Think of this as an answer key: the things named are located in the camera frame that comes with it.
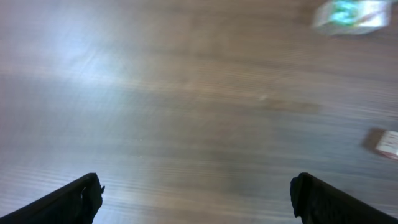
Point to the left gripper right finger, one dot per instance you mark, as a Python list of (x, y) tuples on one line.
[(317, 202)]

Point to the green letter J block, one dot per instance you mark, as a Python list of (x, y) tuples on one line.
[(352, 17)]

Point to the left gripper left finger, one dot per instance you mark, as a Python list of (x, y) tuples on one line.
[(75, 203)]

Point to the ice cream picture block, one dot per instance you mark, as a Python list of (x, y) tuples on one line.
[(381, 141)]

